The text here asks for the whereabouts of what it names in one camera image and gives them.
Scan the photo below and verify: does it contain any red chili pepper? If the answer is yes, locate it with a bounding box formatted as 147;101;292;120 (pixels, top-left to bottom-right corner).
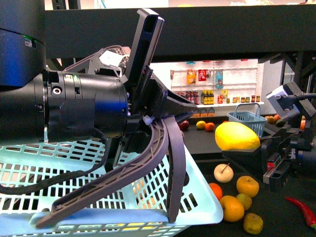
285;197;316;230

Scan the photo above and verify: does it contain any far shelf lemon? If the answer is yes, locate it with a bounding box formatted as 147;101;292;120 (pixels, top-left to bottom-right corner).
196;120;206;130

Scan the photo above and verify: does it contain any yellow orange apple back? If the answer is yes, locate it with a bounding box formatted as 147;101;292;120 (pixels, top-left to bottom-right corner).
236;176;260;198

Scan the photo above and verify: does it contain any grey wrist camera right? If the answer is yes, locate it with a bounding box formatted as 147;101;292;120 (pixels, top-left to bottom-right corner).
266;81;316;121

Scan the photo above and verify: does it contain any teal plastic shopping basket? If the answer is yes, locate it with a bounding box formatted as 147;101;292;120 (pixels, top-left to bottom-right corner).
0;140;223;237

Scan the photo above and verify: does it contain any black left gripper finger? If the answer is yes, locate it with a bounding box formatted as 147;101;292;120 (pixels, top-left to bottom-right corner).
148;77;198;119
174;110;195;123

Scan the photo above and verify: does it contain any far shelf orange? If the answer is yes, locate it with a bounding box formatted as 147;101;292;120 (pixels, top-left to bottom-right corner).
204;122;215;132

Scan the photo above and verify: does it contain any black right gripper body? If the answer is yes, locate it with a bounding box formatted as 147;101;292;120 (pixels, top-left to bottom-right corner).
261;123;312;192

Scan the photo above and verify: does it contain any white wall product shelf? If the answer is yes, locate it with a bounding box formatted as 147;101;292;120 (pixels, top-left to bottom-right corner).
168;59;264;118

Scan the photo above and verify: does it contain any blue plastic basket far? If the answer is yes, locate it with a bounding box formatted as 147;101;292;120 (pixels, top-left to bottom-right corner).
227;102;268;138

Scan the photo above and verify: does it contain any far fruit pile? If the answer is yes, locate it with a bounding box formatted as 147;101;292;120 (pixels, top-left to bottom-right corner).
179;120;190;132

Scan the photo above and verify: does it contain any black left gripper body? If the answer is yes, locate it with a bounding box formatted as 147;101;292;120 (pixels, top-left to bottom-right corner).
64;8;164;137

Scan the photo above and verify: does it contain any brown kiwi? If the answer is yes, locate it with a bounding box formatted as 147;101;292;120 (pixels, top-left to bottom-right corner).
236;194;252;211
243;213;264;235

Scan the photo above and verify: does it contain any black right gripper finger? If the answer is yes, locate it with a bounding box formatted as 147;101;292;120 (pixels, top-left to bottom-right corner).
222;147;263;177
260;133;281;146

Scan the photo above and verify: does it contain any brown kiwi upper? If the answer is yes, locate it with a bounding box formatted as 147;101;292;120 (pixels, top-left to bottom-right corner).
236;194;252;211

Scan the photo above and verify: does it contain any yellow lemon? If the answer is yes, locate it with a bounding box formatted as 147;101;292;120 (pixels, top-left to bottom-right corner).
215;122;260;151

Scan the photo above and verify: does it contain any yellow orange apple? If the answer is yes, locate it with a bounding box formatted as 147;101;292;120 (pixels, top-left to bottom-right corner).
220;196;244;223
236;176;260;198

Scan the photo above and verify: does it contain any white pear with stem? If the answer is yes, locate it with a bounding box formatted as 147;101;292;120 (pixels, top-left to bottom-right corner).
213;163;234;183

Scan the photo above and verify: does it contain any black cable on basket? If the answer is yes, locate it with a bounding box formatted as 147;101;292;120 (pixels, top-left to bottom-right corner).
0;127;109;196

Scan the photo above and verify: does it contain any small orange mandarin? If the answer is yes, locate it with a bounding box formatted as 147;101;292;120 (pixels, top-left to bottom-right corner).
208;183;223;200

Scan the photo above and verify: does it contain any brown kiwi lower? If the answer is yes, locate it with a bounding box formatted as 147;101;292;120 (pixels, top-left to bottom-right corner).
243;213;264;235

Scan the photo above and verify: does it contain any yellow orange apple front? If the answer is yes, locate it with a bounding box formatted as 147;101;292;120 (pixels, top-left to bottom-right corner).
220;196;244;223

